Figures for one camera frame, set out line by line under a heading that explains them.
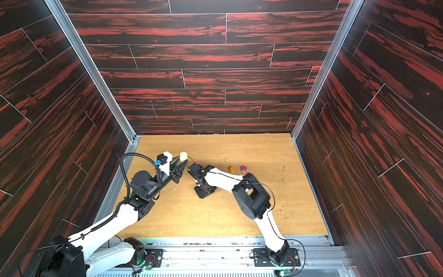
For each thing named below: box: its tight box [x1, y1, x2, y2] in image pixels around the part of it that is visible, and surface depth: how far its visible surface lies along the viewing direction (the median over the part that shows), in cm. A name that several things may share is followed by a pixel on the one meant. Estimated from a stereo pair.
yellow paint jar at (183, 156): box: [179, 151, 188, 162], surface depth 73 cm
